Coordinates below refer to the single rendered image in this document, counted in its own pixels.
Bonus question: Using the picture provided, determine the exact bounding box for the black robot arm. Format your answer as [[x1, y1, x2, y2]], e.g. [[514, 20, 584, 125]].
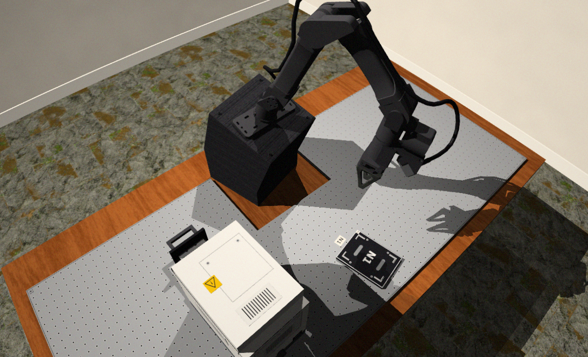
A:
[[233, 2, 436, 177]]

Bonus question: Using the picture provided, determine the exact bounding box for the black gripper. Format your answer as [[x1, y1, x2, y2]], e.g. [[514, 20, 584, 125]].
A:
[[356, 135, 395, 189]]

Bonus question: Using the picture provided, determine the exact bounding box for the small cream label with black letters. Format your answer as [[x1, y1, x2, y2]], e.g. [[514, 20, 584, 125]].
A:
[[335, 236, 346, 246]]

